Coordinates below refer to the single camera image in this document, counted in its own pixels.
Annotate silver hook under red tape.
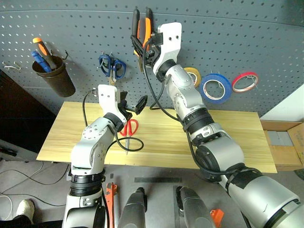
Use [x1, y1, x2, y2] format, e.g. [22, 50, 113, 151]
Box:
[246, 75, 258, 90]

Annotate silver hook under blue tape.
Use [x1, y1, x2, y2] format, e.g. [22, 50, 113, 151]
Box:
[210, 69, 226, 95]

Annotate grey metal pegboard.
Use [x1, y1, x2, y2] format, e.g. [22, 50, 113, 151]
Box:
[0, 0, 304, 119]

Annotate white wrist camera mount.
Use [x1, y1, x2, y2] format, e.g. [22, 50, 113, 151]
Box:
[153, 22, 183, 76]
[91, 84, 119, 119]

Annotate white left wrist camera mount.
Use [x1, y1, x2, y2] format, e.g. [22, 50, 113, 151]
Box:
[91, 84, 119, 119]

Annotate yellow tape roll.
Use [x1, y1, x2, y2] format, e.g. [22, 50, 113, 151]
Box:
[183, 67, 202, 88]

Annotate orange black screwdriver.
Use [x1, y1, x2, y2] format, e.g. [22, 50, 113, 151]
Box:
[32, 37, 57, 70]

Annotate orange red hand tool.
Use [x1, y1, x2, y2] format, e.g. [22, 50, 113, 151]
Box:
[105, 182, 118, 228]

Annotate dark cabinet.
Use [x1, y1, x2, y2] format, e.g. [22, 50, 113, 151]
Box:
[0, 70, 57, 154]

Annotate white floor cable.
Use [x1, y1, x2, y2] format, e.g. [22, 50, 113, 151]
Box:
[0, 194, 13, 221]

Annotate black floor tape strip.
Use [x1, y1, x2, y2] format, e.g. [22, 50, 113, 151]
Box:
[134, 177, 182, 183]

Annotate orange black pliers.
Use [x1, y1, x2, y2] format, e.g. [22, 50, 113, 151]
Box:
[132, 7, 154, 72]

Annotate red handled scissors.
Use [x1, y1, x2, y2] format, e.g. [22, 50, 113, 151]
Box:
[118, 118, 139, 155]

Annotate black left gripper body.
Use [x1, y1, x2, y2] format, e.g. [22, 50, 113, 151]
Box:
[117, 101, 133, 124]

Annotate silver rounded robot leg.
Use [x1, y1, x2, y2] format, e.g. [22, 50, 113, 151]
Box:
[118, 187, 148, 228]
[175, 186, 214, 228]

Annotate brown plastic cup holder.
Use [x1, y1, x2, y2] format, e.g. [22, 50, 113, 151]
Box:
[32, 56, 76, 98]

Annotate black floor cable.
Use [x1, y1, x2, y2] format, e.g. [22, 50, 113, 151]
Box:
[0, 162, 72, 207]

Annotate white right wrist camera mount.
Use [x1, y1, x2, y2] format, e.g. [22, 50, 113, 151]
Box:
[153, 22, 183, 76]

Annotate black trouser leg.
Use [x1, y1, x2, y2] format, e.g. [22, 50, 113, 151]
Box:
[0, 214, 63, 228]

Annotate blue handled screwdriver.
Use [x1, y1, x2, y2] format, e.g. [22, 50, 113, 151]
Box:
[31, 50, 52, 73]

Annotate blue handled scissors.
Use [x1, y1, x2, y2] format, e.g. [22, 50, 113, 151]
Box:
[98, 53, 127, 86]

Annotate white shoe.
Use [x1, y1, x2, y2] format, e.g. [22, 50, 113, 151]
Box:
[16, 199, 36, 224]

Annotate white wire pegboard hook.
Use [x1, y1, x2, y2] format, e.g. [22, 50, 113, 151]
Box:
[2, 61, 21, 71]

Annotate brown cardboard box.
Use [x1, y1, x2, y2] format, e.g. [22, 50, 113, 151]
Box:
[260, 120, 304, 171]

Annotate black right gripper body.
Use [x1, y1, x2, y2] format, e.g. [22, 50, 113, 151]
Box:
[143, 32, 164, 66]

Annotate blue tape roll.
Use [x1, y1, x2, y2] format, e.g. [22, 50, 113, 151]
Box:
[199, 73, 232, 105]

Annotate red tape roll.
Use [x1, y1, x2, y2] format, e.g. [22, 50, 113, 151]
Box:
[231, 71, 259, 94]

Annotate small orange plastic piece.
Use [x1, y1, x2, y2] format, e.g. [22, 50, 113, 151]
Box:
[210, 209, 225, 228]

